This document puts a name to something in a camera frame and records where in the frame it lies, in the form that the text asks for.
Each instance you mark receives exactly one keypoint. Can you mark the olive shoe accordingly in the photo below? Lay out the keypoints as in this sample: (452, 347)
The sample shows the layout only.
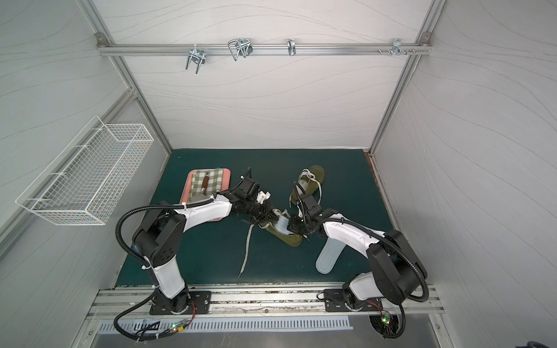
(309, 181)
(293, 240)

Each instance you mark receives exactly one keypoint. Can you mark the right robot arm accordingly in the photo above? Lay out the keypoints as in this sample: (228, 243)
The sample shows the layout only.
(396, 273)

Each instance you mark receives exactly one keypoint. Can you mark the small metal clip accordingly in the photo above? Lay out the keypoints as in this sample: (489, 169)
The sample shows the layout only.
(291, 47)

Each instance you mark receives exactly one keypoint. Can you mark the white vent strip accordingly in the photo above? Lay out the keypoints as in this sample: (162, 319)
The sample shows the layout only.
(245, 324)

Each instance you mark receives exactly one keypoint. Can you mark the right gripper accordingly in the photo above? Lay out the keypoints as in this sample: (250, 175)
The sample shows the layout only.
(296, 222)

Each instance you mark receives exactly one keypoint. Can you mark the green checkered cloth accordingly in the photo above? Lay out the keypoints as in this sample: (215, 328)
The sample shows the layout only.
(215, 184)

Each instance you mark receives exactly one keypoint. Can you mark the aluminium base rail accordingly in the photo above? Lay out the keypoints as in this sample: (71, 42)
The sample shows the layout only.
(227, 300)

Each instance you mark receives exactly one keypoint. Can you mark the pink tray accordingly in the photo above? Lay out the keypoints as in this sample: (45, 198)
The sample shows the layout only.
(185, 193)

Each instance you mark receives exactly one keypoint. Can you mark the metal U-bolt clamp left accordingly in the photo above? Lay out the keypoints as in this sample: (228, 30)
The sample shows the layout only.
(197, 58)

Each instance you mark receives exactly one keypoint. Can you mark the white wire basket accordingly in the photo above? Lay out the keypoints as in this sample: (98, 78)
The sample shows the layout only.
(84, 183)

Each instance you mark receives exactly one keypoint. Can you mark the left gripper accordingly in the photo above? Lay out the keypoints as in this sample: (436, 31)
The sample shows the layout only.
(263, 210)

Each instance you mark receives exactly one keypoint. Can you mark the metal hook clamp middle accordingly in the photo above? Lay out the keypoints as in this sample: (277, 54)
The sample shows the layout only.
(240, 48)

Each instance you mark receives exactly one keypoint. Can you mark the aluminium crossbar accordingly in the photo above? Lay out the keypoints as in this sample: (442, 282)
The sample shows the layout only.
(259, 49)

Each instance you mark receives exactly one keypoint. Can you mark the light blue insole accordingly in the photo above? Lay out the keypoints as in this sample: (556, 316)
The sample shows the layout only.
(281, 226)
(329, 255)

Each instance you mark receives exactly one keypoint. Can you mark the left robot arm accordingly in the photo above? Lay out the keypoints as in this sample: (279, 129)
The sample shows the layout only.
(157, 240)

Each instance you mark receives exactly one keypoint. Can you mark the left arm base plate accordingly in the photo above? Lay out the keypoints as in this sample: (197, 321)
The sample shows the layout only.
(185, 303)

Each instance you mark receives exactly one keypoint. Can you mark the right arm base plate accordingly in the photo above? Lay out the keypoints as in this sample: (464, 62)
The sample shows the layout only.
(338, 300)

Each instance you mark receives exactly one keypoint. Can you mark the metal bracket right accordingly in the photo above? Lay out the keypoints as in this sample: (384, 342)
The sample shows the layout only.
(397, 48)

